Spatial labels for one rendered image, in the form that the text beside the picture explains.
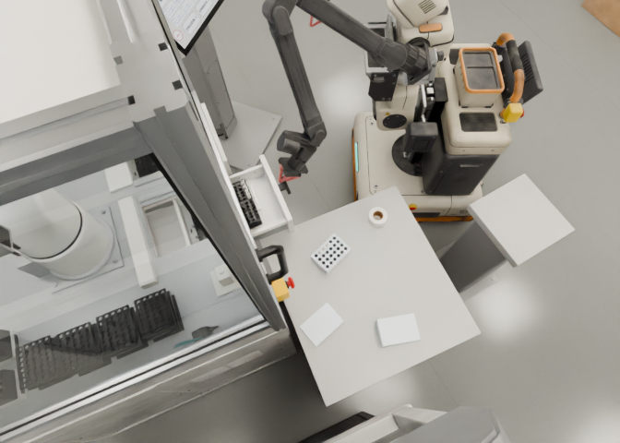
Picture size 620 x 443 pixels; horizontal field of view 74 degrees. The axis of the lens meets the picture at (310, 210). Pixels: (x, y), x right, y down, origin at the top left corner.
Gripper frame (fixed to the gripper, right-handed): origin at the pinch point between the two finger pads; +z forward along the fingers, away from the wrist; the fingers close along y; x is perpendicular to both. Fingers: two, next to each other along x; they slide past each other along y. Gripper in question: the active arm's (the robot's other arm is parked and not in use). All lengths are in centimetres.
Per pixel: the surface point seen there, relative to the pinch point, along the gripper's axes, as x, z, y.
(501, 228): 45, -29, -66
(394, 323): 61, -2, -18
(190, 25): -76, -3, 14
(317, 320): 49, 14, -1
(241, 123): -95, 69, -51
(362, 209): 16.8, -3.3, -29.0
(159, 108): 50, -78, 78
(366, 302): 50, 5, -17
